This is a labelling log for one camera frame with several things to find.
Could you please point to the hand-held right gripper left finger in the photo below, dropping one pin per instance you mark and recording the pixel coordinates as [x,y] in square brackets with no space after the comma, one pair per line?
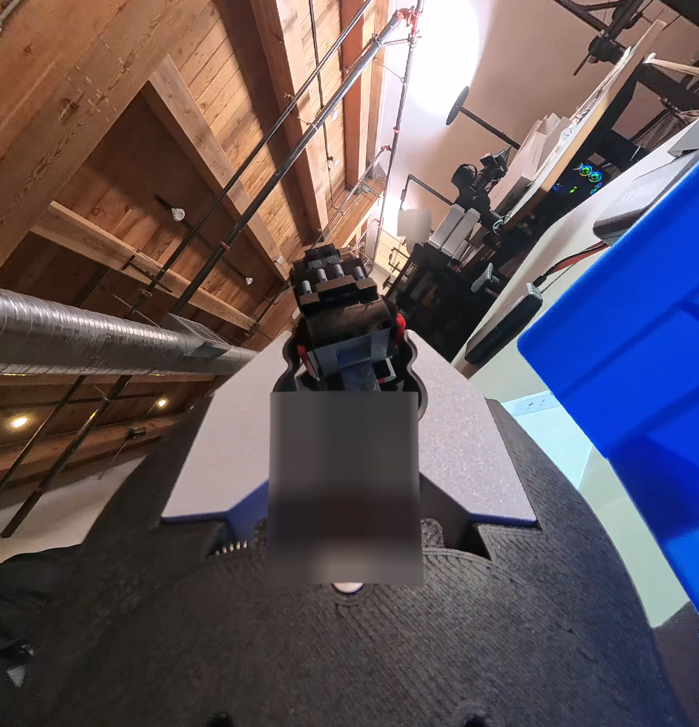
[224,454]

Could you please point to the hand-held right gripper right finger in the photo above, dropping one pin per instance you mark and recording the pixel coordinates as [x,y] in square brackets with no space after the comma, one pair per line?
[469,454]

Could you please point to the light blue instruction booklet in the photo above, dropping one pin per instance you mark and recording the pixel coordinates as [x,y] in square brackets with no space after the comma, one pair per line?
[554,437]

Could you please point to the toy brick truck model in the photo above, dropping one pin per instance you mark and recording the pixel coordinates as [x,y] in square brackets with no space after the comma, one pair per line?
[344,318]

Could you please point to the blue plastic bin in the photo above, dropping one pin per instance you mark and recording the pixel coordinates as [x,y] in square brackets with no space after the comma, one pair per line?
[639,341]

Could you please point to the black power bank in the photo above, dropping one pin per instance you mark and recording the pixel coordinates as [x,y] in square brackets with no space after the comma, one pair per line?
[503,329]

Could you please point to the white flat box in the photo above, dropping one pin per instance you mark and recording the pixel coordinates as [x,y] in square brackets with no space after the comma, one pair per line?
[443,227]
[466,233]

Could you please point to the black cube charger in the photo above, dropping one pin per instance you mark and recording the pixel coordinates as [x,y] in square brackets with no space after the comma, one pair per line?
[628,210]

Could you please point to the computer tower with glowing fan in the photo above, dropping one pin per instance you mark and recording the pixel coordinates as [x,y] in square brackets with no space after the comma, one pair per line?
[582,179]

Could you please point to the wooden top table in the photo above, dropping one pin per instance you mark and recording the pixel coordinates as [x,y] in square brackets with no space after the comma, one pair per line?
[582,130]

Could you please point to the black floor lamp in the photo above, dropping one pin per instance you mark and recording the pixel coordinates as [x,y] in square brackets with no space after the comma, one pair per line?
[457,105]

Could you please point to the silver ventilation duct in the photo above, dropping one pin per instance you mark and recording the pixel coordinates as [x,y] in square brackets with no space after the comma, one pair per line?
[99,335]

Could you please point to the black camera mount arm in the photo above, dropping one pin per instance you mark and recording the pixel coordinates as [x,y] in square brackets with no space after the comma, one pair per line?
[480,176]

